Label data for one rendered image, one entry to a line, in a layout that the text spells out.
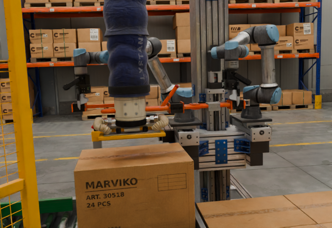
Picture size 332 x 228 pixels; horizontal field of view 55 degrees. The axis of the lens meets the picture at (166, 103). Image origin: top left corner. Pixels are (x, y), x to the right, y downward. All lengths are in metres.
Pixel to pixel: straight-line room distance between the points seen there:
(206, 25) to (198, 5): 0.15
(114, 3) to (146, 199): 0.99
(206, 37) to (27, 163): 1.58
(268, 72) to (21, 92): 1.56
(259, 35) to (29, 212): 1.68
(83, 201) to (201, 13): 1.53
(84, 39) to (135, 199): 7.52
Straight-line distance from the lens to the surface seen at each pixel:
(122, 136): 1.64
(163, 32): 10.23
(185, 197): 1.73
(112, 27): 1.68
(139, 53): 1.67
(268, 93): 2.29
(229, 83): 1.83
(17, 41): 1.38
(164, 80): 2.30
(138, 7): 1.68
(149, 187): 1.68
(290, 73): 11.35
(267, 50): 2.26
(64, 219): 2.12
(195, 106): 1.78
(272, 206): 2.19
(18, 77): 1.37
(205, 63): 2.44
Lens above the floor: 1.45
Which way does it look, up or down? 7 degrees down
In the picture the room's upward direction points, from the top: 2 degrees counter-clockwise
